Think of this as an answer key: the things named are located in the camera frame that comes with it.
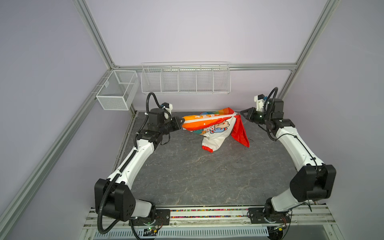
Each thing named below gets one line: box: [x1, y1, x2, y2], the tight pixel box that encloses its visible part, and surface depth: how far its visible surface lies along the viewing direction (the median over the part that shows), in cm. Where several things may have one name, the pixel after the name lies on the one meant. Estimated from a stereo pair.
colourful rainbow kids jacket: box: [181, 107, 250, 153], surface depth 86 cm
